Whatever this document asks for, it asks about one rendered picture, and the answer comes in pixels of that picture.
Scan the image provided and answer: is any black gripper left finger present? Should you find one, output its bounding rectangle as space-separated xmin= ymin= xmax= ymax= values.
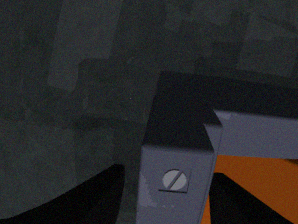
xmin=0 ymin=164 xmax=125 ymax=224

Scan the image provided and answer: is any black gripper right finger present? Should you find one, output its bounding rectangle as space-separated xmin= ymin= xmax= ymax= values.
xmin=209 ymin=172 xmax=291 ymax=224

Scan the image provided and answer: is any orange block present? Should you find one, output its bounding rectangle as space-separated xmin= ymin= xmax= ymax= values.
xmin=214 ymin=155 xmax=298 ymax=224

